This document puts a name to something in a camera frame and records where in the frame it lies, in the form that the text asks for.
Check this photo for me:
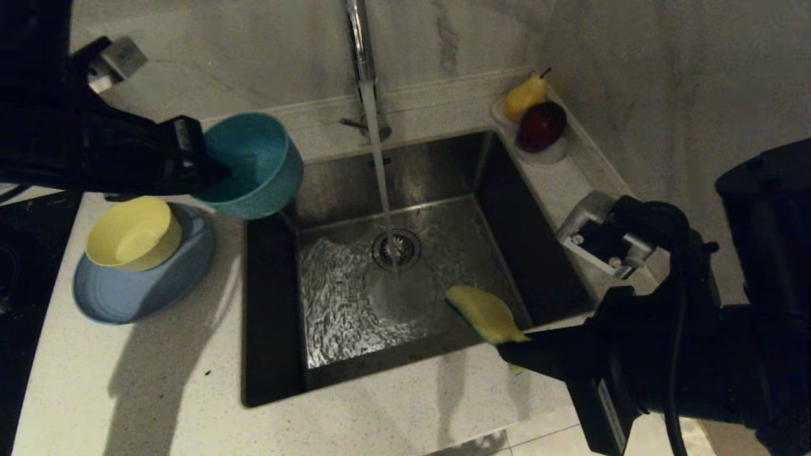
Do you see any dark red apple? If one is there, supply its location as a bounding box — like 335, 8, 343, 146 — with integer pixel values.
518, 100, 568, 154

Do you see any light blue plate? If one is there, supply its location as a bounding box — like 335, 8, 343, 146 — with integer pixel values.
72, 203, 217, 326

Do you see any black induction cooktop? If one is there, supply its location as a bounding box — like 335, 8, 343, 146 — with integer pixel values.
0, 189, 84, 456

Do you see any yellow sponge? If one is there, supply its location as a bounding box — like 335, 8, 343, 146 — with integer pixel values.
445, 284, 533, 376

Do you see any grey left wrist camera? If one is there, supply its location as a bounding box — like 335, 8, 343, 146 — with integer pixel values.
87, 37, 148, 94

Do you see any yellow pear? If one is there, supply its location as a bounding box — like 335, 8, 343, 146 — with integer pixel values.
505, 67, 552, 124

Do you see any yellow plastic bowl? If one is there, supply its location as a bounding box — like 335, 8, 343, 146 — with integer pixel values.
84, 196, 183, 272

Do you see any chrome faucet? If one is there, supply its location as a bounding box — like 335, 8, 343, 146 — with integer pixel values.
340, 0, 393, 144

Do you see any stainless steel sink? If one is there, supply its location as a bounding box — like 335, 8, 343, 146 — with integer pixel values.
241, 130, 599, 407

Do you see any metal sink drain strainer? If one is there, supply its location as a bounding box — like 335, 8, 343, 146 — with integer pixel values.
372, 229, 423, 274

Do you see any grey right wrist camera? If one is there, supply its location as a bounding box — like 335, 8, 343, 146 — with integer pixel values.
558, 192, 657, 280

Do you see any white fruit dish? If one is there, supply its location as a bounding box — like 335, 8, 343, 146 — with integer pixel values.
491, 98, 570, 167

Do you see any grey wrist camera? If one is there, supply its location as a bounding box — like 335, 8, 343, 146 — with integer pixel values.
87, 37, 148, 94
558, 192, 657, 280

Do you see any teal plastic bowl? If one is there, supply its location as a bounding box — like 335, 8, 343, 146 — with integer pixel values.
192, 112, 305, 221

